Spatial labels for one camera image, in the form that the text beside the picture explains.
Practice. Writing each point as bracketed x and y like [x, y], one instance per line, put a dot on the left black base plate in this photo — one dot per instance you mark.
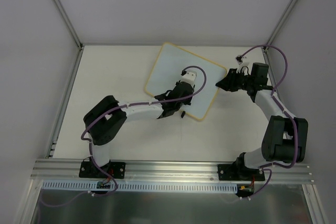
[115, 169]

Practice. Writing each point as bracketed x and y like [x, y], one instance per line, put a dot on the yellow framed whiteboard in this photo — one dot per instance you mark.
[175, 64]

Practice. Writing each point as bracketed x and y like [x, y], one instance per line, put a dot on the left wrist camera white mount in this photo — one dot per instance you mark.
[188, 77]

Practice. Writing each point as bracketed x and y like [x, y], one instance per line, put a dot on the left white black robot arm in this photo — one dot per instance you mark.
[107, 120]

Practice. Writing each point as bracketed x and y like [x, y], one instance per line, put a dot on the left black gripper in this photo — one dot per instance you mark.
[172, 102]

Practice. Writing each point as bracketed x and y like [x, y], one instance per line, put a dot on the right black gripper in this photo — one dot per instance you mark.
[234, 78]

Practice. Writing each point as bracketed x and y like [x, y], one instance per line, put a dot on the aluminium mounting rail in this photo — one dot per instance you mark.
[165, 171]

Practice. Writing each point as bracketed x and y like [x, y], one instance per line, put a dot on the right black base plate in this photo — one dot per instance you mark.
[231, 172]

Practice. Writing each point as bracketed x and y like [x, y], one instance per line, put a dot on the white slotted cable duct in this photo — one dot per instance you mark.
[167, 187]

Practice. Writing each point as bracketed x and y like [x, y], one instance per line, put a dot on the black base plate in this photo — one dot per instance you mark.
[231, 172]
[115, 169]

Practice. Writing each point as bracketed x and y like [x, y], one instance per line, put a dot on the aluminium frame post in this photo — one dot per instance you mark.
[282, 20]
[64, 16]

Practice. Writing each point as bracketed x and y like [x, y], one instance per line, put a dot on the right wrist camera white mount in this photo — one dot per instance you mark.
[242, 61]

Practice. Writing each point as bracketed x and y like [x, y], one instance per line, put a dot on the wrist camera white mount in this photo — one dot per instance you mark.
[188, 77]
[242, 61]

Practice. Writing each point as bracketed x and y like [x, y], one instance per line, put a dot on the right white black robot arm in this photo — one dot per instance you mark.
[284, 141]

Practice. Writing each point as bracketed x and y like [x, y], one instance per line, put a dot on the right aluminium frame post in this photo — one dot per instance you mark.
[282, 20]

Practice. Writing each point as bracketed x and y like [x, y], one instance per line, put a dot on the left aluminium frame post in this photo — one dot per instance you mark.
[64, 16]

